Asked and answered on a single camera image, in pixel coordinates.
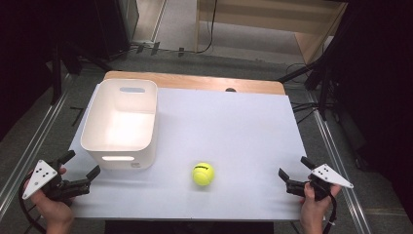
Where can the black metal stand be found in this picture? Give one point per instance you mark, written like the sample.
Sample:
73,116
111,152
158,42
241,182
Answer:
324,87
56,71

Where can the person's left hand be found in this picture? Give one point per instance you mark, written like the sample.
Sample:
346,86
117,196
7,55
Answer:
55,211

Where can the metal floor rail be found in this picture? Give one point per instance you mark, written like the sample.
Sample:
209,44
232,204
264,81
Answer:
337,162
32,143

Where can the yellow tennis ball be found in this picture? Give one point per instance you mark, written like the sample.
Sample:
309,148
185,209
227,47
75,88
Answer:
203,175

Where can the dark cabinet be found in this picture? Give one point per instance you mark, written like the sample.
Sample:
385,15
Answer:
110,26

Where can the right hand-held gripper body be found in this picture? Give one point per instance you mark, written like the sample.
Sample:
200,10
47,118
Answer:
328,175

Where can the white table board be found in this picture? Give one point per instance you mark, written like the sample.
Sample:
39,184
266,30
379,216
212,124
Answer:
227,130

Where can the white plastic storage bin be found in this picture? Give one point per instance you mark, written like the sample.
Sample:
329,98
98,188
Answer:
120,130

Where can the person's right hand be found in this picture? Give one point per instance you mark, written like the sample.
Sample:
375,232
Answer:
313,208

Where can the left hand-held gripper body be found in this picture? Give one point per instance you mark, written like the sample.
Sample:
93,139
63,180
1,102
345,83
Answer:
39,177

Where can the light wooden desk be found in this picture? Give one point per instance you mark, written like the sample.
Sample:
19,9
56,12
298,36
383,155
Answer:
305,19

